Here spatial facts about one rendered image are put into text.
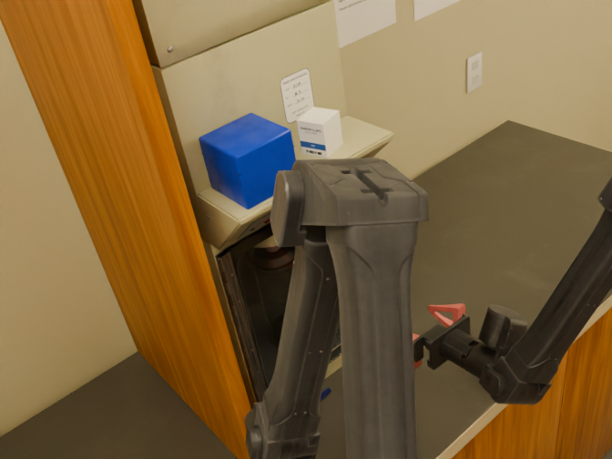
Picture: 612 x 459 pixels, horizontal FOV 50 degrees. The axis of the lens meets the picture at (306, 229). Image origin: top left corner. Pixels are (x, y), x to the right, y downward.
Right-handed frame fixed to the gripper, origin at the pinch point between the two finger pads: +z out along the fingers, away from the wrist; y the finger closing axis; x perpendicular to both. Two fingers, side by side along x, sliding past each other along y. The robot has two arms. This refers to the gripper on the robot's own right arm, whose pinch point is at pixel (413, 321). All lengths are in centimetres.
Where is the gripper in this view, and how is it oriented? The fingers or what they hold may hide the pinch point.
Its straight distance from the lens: 126.9
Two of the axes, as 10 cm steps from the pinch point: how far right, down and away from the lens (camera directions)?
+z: -6.1, -3.2, 7.2
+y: -7.8, 4.1, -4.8
